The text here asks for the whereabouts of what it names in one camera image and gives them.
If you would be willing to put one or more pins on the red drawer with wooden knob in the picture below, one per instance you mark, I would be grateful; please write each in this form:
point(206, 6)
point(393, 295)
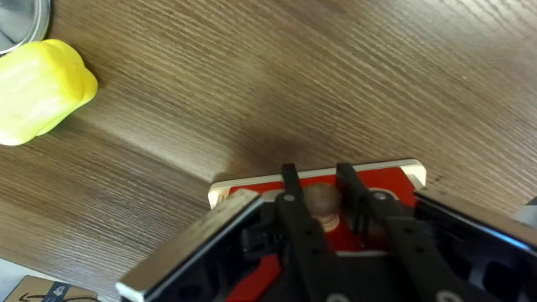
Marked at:
point(386, 182)

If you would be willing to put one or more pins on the metal bowl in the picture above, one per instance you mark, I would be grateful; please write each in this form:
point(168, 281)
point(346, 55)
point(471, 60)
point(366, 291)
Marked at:
point(18, 23)

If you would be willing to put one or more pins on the cream wooden box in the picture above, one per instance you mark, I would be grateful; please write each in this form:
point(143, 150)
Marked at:
point(185, 244)

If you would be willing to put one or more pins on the yellow plastic toy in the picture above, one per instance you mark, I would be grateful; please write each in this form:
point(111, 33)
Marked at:
point(39, 93)

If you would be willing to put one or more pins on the brown cardboard box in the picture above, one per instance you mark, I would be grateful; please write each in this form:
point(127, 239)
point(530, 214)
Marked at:
point(50, 291)

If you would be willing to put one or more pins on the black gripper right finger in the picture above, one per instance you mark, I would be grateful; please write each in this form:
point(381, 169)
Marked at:
point(391, 236)

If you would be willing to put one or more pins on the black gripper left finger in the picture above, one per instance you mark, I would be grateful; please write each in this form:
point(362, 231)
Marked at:
point(302, 236)

